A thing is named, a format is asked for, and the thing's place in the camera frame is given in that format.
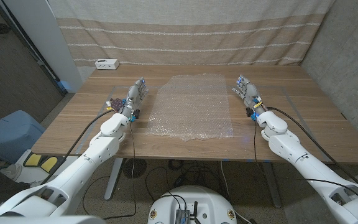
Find thin black hanging cable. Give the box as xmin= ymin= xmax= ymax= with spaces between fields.
xmin=103 ymin=120 xmax=138 ymax=220

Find white table leg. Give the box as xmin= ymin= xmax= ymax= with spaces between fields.
xmin=261 ymin=162 xmax=283 ymax=208
xmin=104 ymin=157 xmax=124 ymax=201

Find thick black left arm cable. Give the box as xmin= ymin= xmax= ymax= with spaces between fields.
xmin=40 ymin=108 xmax=117 ymax=186

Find white robot head housing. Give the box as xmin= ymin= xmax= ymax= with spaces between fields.
xmin=0 ymin=215 xmax=106 ymax=224

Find blue plastic bin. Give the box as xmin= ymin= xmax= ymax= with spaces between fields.
xmin=0 ymin=110 xmax=45 ymax=164

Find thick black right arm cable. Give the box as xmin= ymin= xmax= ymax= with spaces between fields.
xmin=265 ymin=106 xmax=358 ymax=187

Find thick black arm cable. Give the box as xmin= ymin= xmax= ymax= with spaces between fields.
xmin=40 ymin=108 xmax=117 ymax=186
xmin=265 ymin=106 xmax=358 ymax=187

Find yellow foam pad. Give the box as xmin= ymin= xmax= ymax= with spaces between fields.
xmin=25 ymin=153 xmax=42 ymax=167
xmin=40 ymin=156 xmax=58 ymax=174

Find black floor cable bundle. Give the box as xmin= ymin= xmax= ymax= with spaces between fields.
xmin=144 ymin=159 xmax=229 ymax=202

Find beige striped backdrop curtain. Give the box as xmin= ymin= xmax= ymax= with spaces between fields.
xmin=47 ymin=0 xmax=335 ymax=67

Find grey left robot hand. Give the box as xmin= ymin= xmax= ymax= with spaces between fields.
xmin=121 ymin=77 xmax=150 ymax=118

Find black round floor fan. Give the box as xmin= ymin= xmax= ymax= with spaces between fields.
xmin=122 ymin=158 xmax=147 ymax=179

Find white robot torso base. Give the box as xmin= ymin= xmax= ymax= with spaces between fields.
xmin=147 ymin=185 xmax=238 ymax=224

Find grey electronics box with antenna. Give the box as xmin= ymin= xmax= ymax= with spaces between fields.
xmin=175 ymin=201 xmax=200 ymax=224

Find purple toy grapes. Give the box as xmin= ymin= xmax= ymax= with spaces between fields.
xmin=109 ymin=97 xmax=125 ymax=113

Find clear bubble wrap sheet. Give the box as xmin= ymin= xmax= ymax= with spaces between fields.
xmin=145 ymin=73 xmax=234 ymax=141

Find white power strip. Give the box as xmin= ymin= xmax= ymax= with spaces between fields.
xmin=94 ymin=58 xmax=120 ymax=70

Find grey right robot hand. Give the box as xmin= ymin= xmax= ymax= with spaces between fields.
xmin=232 ymin=74 xmax=267 ymax=116

